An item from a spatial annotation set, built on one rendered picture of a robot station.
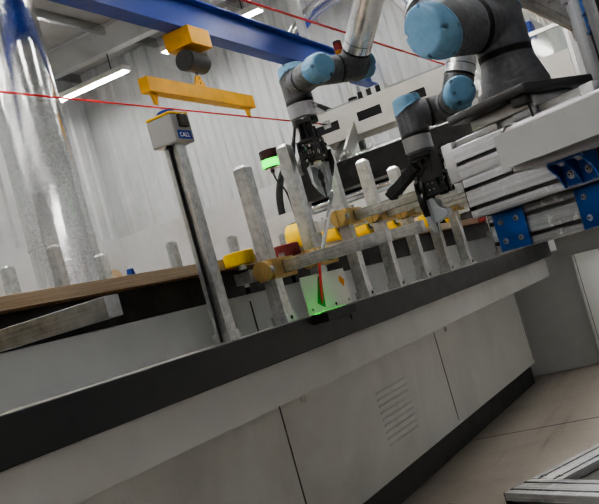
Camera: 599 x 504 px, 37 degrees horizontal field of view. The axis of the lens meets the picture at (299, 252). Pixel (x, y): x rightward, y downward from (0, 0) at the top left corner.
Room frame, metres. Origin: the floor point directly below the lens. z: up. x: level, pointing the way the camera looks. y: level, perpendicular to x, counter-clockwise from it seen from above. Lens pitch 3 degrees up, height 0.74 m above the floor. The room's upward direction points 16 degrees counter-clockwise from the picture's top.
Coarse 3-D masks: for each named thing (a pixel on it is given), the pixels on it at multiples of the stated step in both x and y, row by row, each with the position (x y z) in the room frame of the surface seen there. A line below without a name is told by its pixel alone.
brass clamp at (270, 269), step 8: (288, 256) 2.23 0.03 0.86; (256, 264) 2.15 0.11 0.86; (264, 264) 2.14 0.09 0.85; (272, 264) 2.15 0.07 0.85; (280, 264) 2.19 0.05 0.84; (256, 272) 2.15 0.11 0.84; (264, 272) 2.14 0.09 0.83; (272, 272) 2.15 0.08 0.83; (280, 272) 2.18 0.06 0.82; (288, 272) 2.21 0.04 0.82; (296, 272) 2.24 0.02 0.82; (264, 280) 2.14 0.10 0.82
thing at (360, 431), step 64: (0, 320) 1.68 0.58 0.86; (128, 320) 1.99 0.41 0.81; (192, 320) 2.20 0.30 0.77; (256, 320) 2.45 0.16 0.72; (512, 320) 4.53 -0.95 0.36; (0, 384) 1.64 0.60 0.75; (64, 384) 1.78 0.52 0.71; (384, 384) 3.05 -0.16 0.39; (448, 384) 3.56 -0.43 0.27; (512, 384) 4.35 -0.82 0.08; (192, 448) 2.08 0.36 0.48; (256, 448) 2.31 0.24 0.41; (320, 448) 2.58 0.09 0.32; (384, 448) 2.94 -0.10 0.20; (448, 448) 3.46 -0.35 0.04
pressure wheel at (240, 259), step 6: (234, 252) 2.23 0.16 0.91; (240, 252) 2.23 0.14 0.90; (246, 252) 2.24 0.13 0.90; (252, 252) 2.26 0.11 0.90; (228, 258) 2.24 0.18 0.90; (234, 258) 2.23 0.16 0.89; (240, 258) 2.23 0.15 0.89; (246, 258) 2.23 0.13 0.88; (252, 258) 2.25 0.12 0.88; (228, 264) 2.24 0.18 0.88; (234, 264) 2.23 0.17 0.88; (240, 264) 2.23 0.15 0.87; (246, 264) 2.29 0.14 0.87; (240, 270) 2.27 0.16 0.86; (246, 288) 2.26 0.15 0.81
